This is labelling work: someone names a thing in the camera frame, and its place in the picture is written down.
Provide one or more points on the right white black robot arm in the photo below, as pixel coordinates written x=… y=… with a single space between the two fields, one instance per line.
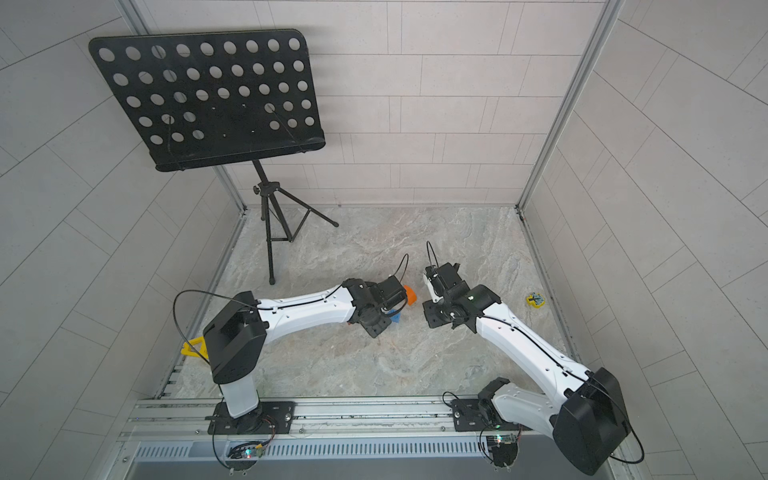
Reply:
x=582 y=411

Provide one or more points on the black perforated music stand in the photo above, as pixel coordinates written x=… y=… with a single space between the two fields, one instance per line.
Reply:
x=216 y=98

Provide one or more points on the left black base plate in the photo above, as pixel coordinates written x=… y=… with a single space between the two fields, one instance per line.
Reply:
x=270 y=417

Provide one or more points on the controller circuit board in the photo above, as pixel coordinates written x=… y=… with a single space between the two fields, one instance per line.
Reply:
x=244 y=456
x=502 y=450

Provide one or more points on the aluminium mounting rail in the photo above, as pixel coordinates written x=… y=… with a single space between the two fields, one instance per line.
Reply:
x=314 y=418

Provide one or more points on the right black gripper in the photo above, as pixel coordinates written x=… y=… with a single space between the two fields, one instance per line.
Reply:
x=432 y=319

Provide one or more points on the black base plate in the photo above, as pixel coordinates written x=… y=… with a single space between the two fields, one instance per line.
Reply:
x=270 y=417
x=474 y=415

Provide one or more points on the left controller circuit board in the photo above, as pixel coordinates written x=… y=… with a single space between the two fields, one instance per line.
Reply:
x=244 y=456

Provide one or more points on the orange half-round lego piece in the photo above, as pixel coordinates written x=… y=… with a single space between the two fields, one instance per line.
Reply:
x=410 y=295

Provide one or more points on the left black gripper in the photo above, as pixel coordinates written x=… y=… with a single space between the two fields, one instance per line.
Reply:
x=377 y=330

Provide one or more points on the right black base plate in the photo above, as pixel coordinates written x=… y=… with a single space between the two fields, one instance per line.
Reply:
x=474 y=415

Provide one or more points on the small yellow toy piece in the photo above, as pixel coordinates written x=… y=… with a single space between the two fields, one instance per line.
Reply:
x=535 y=300

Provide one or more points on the yellow triangular plastic piece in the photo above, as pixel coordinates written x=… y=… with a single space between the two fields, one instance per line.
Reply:
x=195 y=348

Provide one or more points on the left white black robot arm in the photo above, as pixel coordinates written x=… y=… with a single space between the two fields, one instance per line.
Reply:
x=236 y=336

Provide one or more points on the right controller circuit board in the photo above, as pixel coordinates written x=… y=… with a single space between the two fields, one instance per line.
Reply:
x=502 y=450

